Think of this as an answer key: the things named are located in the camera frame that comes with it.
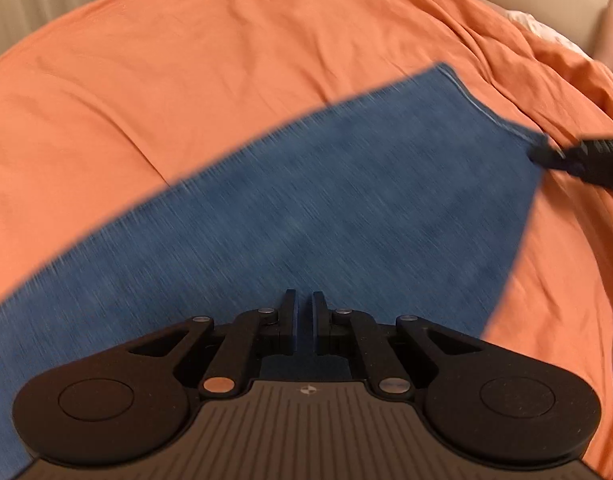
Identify blue denim jeans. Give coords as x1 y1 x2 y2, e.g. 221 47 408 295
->
0 64 545 479

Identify white patterned pillow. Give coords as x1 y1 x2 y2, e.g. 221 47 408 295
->
503 0 613 73

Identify orange bed sheet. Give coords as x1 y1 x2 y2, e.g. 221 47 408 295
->
0 0 613 479

